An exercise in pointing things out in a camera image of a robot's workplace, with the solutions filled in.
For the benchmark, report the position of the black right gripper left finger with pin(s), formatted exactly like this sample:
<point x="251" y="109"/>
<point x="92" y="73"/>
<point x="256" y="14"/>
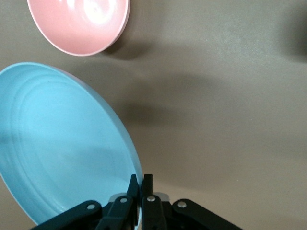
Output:
<point x="115" y="215"/>

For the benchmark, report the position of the blue plate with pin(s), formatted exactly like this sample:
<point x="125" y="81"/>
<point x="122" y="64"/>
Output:
<point x="60" y="143"/>

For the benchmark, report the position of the pink bowl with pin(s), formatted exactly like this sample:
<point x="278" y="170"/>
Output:
<point x="79" y="31"/>

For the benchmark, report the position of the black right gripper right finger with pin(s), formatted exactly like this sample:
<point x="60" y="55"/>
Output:
<point x="153" y="215"/>

